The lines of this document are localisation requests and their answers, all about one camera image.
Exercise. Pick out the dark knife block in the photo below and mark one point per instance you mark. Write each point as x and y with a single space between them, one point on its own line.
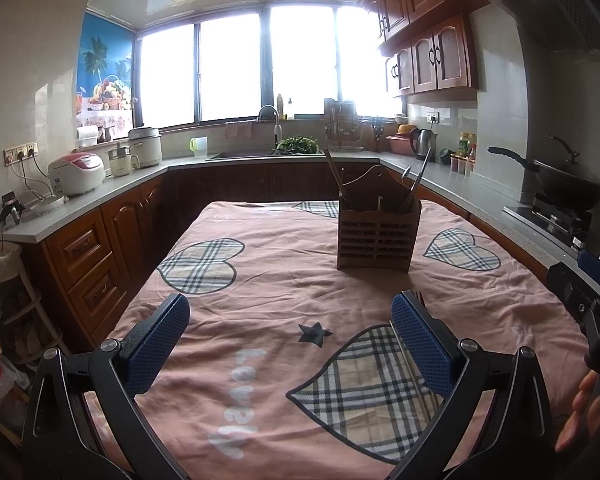
377 135

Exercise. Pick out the wooden upper cabinets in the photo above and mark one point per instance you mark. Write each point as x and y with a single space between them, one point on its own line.
430 35

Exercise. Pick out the kitchen window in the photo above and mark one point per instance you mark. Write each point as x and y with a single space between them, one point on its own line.
230 65

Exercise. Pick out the white storage rack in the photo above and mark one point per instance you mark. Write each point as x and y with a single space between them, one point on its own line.
10 305

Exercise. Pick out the green label sauce bottle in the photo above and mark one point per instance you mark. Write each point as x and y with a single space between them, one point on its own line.
466 145

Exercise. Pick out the black wok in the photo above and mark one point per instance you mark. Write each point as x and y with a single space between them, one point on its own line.
570 185

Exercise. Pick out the steel range hood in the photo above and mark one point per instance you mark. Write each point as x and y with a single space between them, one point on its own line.
555 5

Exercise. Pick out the wall outlet strip with plugs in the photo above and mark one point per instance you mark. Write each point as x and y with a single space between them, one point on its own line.
21 152

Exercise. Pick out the brown wooden chopstick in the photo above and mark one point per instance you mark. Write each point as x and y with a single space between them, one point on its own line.
337 180

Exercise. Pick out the stacked coloured bowls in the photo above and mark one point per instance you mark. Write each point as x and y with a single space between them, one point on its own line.
402 125

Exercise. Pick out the dark wooden chopstick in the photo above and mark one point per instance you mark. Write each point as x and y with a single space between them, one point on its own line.
331 167
421 172

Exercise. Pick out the row of seasoning jars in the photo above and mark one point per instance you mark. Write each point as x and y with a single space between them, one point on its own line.
461 165

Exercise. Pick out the green leafy vegetables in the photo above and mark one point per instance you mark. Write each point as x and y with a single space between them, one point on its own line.
297 146

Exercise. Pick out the grey kitchen countertop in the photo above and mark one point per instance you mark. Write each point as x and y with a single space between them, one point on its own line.
130 185

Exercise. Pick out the wooden base cabinets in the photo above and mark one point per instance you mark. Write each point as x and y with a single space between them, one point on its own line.
85 260

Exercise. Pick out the pink plastic basin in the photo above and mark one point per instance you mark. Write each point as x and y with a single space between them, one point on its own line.
400 144

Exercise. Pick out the metal spoon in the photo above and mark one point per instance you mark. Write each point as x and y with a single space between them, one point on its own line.
406 177

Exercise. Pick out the dish drying rack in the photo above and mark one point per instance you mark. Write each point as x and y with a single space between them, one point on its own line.
342 125

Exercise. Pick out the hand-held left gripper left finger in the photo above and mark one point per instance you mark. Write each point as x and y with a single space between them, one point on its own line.
160 342

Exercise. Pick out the pink tablecloth with plaid hearts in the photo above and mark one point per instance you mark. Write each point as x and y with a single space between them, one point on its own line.
280 300

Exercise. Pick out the paper towel roll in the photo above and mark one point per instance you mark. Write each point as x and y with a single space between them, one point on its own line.
87 137

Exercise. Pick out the wooden utensil holder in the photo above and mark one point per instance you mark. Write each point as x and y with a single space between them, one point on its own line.
377 240

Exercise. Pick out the white round lid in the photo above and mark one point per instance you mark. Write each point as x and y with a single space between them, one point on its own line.
45 205

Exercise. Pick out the steel electric kettle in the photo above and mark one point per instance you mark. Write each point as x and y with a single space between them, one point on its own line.
424 145

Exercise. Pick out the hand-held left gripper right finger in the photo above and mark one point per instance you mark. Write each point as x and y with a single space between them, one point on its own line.
420 342

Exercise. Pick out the green and white measuring jug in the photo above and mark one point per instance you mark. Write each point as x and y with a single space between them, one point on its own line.
199 147

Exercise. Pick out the group of metal chopsticks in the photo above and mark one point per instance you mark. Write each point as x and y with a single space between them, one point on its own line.
411 371

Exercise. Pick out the white and red rice cooker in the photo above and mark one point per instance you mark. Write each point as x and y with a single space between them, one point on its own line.
77 175

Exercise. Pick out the white wall outlet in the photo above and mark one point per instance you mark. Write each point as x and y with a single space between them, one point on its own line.
433 117

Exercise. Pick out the gas stove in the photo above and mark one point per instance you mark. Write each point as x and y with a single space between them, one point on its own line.
555 220

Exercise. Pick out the curved metal faucet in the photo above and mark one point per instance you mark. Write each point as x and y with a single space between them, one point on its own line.
278 127

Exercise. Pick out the soap dispenser bottle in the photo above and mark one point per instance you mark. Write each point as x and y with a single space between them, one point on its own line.
290 110

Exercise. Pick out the pink hanging dish towel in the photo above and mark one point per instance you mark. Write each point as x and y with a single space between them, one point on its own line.
239 130

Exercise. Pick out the kitchen sink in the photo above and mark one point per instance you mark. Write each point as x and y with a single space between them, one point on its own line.
240 154

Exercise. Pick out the tropical beach window poster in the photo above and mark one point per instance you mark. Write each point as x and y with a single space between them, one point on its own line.
105 75

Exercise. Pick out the large grey rice cooker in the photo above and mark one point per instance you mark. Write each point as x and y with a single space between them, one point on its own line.
145 147

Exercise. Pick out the dark green cup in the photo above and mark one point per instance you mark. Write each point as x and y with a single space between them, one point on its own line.
446 156

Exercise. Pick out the small white electric pot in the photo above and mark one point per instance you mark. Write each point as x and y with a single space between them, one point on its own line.
120 162

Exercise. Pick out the small black clamp device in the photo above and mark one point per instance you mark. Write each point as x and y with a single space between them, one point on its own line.
11 207

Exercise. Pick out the metal fork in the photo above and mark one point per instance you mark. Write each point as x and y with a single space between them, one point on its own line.
419 296

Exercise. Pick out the person's right hand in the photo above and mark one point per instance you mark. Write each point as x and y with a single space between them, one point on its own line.
577 420

